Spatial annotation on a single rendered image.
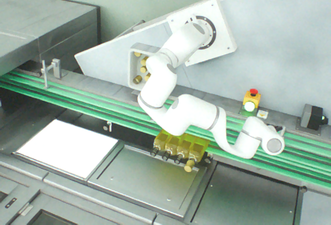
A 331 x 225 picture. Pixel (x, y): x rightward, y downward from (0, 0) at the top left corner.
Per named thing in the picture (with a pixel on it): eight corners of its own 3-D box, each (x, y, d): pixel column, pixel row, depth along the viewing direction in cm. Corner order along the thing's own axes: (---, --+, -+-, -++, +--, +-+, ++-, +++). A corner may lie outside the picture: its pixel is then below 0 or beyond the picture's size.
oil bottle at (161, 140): (168, 126, 188) (151, 151, 171) (169, 118, 185) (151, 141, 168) (178, 130, 187) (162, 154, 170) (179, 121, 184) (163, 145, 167)
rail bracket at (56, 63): (61, 74, 212) (36, 91, 194) (59, 47, 203) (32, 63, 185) (68, 76, 211) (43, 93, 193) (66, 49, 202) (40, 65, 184)
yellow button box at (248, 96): (244, 102, 179) (241, 109, 173) (247, 88, 175) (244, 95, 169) (258, 105, 177) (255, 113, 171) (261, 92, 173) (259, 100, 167)
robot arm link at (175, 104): (210, 85, 124) (187, 114, 132) (155, 60, 116) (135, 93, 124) (219, 117, 111) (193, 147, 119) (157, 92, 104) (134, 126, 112)
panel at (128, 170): (54, 121, 205) (12, 156, 178) (54, 117, 203) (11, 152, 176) (206, 171, 180) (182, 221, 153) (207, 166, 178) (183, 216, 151)
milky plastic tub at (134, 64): (134, 80, 198) (127, 87, 191) (135, 42, 186) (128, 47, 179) (164, 88, 193) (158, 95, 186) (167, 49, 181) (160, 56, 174)
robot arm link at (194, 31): (144, 62, 128) (171, 30, 119) (169, 45, 148) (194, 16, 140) (163, 81, 128) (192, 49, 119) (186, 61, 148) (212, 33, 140)
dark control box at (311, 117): (301, 117, 171) (299, 126, 165) (305, 102, 167) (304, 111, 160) (318, 121, 169) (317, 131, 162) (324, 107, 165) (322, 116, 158)
